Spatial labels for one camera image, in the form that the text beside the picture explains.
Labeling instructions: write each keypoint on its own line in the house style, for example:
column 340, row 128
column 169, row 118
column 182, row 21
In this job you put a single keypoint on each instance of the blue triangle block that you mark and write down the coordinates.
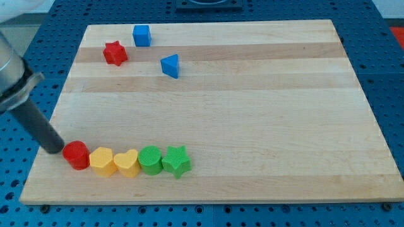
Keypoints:
column 170, row 66

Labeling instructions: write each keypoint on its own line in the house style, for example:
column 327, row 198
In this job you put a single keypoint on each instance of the green star block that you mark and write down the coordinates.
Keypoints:
column 176, row 161

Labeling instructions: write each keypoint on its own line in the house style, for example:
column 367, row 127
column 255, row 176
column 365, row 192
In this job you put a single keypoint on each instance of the wooden board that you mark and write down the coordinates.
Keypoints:
column 269, row 112

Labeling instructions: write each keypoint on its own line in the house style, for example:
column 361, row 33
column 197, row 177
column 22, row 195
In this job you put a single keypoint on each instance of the green cylinder block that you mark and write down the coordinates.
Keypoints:
column 150, row 159

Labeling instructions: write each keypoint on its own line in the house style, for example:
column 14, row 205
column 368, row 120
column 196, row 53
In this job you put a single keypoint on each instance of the yellow heart block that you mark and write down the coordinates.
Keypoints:
column 127, row 163

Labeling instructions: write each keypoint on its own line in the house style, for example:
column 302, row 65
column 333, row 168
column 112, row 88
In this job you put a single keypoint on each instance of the blue cube block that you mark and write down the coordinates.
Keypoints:
column 142, row 35

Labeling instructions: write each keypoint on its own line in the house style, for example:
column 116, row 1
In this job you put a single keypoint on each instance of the red star block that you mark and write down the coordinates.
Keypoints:
column 115, row 53

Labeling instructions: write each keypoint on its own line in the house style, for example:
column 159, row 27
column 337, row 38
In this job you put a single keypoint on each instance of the yellow hexagon block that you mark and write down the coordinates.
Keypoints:
column 102, row 162

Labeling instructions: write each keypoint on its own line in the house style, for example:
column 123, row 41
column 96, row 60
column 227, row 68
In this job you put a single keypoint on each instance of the red cylinder block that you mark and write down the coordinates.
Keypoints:
column 76, row 154

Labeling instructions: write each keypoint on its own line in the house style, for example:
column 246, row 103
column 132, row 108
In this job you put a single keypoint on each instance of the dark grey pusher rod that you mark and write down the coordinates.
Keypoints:
column 38, row 126

